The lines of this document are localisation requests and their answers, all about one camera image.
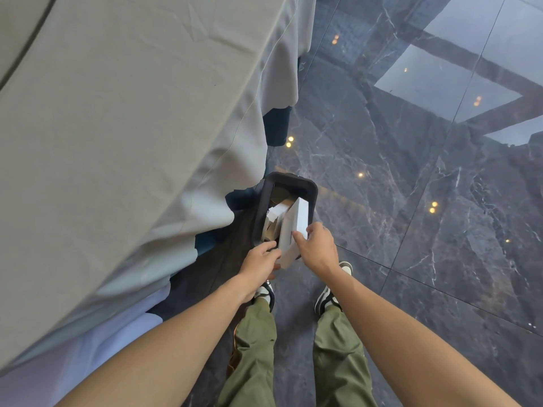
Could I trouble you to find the person's left forearm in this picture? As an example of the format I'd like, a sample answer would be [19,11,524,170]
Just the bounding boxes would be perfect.
[55,273,255,407]

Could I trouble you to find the white cardboard box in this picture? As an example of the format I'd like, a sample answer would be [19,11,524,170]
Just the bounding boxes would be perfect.
[262,198,296,243]
[277,197,310,270]

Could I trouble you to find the person's right forearm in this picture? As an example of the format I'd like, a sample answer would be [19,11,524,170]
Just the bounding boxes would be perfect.
[326,265,522,407]

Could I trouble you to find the person's left hand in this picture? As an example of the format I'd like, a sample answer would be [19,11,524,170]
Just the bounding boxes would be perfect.
[238,241,283,302]

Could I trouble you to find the person's right hand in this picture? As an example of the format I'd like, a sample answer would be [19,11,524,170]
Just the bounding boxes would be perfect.
[292,222,341,277]

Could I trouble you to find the green trousers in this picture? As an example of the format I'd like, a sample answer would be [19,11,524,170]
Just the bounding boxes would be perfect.
[216,298,379,407]

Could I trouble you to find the person's sneaker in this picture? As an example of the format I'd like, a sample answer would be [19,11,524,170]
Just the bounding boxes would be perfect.
[253,280,276,313]
[314,261,354,317]

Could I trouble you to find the person's left sneaker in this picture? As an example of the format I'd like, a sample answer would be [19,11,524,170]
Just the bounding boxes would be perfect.
[253,280,276,313]

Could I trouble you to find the black waste bin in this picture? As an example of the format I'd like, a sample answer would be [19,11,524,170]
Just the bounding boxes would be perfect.
[251,171,319,261]

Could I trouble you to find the person's right sneaker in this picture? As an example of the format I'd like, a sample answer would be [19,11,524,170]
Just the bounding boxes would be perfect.
[314,261,354,317]

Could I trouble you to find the open white cardboard box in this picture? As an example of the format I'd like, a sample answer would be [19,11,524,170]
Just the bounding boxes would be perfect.
[262,198,296,243]

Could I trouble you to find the white under tablecloth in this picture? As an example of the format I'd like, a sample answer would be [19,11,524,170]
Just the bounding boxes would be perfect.
[0,280,171,407]

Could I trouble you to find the grey tablecloth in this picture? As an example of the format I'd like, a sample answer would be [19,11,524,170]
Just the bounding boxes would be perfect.
[0,0,318,375]

